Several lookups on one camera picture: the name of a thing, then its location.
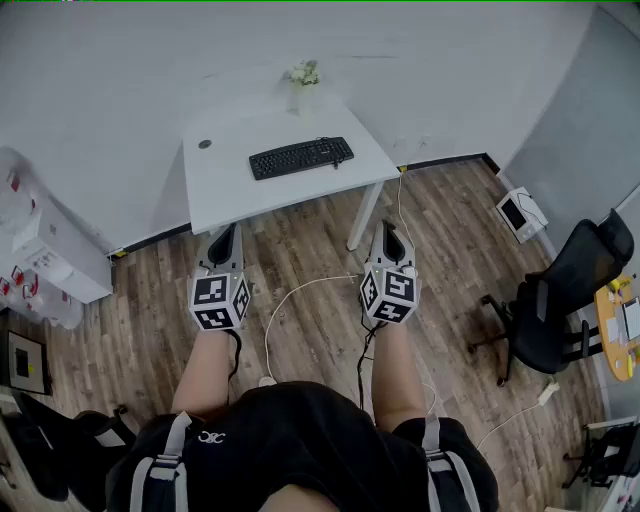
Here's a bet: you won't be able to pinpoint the left hand-held gripper black cable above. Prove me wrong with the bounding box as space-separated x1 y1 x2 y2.
225 328 244 407

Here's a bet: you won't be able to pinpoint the white hanging cable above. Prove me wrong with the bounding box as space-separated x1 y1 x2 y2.
396 169 409 234

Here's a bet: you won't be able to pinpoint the white device with screen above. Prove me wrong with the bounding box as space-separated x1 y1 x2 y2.
495 185 550 245

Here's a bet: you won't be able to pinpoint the grey harness strap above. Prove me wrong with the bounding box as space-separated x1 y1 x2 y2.
422 414 482 512
128 411 194 512

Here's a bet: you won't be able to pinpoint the person's left forearm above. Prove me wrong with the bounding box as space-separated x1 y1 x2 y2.
171 327 241 419

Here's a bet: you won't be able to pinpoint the black framed picture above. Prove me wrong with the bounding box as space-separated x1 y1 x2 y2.
5 329 54 396

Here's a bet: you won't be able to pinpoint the white floor cable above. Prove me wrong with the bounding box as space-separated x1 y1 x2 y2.
258 272 360 389

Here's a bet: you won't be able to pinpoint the white cabinet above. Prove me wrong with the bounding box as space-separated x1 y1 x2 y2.
0 192 115 305

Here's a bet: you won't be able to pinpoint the clear plastic bag red labels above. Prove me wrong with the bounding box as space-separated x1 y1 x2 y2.
0 267 84 330
0 147 44 236

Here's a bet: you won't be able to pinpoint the hand-held gripper black cable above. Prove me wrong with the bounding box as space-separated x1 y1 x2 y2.
225 328 244 407
355 319 389 414

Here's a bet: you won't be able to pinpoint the person's black shirt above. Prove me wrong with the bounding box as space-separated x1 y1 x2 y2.
104 380 501 512

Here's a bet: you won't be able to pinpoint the white desk leg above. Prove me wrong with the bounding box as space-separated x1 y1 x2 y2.
346 181 385 252

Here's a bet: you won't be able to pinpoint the person's right forearm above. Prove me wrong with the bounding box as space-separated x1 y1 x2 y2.
369 322 431 431

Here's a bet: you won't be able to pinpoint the white flowers in vase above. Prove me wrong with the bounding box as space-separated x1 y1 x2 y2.
282 59 322 117

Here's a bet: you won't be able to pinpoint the round wooden table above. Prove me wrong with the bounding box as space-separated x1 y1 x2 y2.
593 273 640 384

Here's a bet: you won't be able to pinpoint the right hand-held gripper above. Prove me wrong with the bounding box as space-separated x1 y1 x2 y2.
359 219 422 326

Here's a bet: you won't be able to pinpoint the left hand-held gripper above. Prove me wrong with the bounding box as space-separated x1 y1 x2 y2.
187 222 252 333

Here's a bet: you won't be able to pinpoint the right hand-held gripper black cable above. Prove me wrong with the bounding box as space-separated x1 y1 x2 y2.
355 319 389 414

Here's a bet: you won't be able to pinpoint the black keyboard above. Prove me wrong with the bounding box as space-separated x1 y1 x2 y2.
248 135 356 182

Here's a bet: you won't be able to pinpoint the white power strip cable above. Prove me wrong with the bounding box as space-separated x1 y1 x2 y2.
474 399 544 451

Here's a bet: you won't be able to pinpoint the white power strip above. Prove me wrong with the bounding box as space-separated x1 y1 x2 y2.
537 377 560 406

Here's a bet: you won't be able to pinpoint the black office chair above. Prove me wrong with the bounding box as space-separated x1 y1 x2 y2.
467 208 635 387

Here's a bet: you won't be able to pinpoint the black backpack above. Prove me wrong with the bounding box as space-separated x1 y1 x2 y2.
0 394 139 504

